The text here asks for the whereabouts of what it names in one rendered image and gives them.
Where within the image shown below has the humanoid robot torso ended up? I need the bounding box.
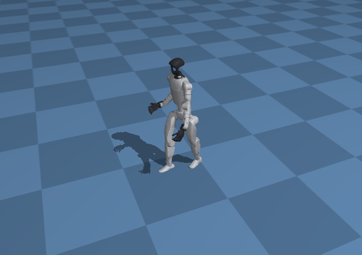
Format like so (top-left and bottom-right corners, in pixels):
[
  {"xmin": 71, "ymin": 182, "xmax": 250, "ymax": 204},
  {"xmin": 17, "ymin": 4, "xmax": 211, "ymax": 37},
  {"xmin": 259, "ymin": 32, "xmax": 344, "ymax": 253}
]
[{"xmin": 169, "ymin": 74, "xmax": 189, "ymax": 120}]

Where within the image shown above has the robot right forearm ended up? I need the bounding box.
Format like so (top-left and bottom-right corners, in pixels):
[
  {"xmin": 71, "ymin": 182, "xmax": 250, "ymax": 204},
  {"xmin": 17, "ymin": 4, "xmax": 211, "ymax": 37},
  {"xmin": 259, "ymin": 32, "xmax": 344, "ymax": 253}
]
[{"xmin": 160, "ymin": 92, "xmax": 173, "ymax": 107}]

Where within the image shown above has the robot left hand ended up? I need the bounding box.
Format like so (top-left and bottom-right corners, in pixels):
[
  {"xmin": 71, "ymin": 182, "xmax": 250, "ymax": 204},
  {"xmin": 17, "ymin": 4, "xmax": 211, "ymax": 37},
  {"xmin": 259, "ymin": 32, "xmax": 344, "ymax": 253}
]
[{"xmin": 172, "ymin": 123, "xmax": 186, "ymax": 142}]

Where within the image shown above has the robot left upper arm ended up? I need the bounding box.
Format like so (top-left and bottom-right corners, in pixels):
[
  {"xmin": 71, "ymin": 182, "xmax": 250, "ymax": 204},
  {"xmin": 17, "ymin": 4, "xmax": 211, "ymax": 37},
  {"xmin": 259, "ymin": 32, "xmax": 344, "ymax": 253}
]
[{"xmin": 182, "ymin": 81, "xmax": 192, "ymax": 110}]

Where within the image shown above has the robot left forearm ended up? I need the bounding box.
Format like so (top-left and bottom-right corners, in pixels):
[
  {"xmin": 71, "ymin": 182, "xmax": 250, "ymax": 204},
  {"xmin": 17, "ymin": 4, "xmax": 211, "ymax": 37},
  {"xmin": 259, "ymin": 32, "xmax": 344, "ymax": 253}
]
[{"xmin": 182, "ymin": 103, "xmax": 191, "ymax": 129}]

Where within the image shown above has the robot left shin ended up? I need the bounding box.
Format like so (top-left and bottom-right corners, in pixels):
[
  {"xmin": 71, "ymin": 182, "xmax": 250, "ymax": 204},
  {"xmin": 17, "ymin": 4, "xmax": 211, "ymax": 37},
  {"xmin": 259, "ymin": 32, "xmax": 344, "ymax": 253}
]
[{"xmin": 191, "ymin": 139, "xmax": 200, "ymax": 161}]

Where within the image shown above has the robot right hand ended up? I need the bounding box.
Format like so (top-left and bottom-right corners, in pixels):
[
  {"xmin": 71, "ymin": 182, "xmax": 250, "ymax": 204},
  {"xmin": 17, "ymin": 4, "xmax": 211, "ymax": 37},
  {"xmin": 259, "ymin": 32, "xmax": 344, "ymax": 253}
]
[{"xmin": 148, "ymin": 101, "xmax": 163, "ymax": 114}]

